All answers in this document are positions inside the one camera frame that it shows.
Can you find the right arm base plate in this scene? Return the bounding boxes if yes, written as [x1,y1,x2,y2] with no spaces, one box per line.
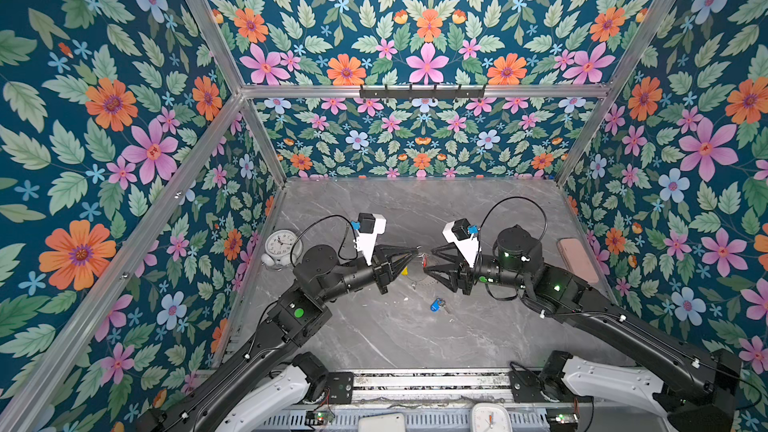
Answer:
[508,368,574,403]

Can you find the black hook rail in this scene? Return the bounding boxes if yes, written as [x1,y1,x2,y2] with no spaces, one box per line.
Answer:
[358,84,486,101]

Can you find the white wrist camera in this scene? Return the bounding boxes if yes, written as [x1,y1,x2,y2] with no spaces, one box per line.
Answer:
[352,212,386,265]
[442,218,480,266]

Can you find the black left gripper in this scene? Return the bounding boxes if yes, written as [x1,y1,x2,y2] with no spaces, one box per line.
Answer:
[318,241,422,305]

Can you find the white square clock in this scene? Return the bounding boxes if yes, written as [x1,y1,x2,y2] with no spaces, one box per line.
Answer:
[469,403,513,432]

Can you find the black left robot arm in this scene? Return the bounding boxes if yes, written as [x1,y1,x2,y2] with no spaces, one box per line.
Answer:
[135,245,417,431]

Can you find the pink rectangular case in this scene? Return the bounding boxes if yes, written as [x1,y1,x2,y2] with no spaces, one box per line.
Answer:
[557,238,599,285]

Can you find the white alarm clock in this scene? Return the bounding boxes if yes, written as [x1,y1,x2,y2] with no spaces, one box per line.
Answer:
[261,229,303,269]

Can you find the key with blue tag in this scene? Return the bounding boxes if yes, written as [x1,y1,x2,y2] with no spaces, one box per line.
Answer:
[429,298,448,313]

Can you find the white device at front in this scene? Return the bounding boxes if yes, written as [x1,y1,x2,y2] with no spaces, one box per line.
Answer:
[357,413,407,432]

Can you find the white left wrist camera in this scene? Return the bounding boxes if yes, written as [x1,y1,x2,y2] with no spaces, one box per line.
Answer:
[352,212,386,265]

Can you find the large grey perforated keyring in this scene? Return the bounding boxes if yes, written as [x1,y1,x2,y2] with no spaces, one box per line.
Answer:
[401,246,424,279]

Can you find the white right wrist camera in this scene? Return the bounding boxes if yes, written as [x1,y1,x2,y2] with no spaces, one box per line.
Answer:
[442,218,480,266]

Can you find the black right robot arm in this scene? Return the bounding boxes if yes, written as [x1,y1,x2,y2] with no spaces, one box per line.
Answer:
[424,223,741,431]

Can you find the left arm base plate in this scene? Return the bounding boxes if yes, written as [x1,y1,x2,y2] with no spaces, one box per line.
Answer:
[301,371,355,405]

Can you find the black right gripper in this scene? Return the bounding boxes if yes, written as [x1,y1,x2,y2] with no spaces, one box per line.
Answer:
[423,242,530,297]

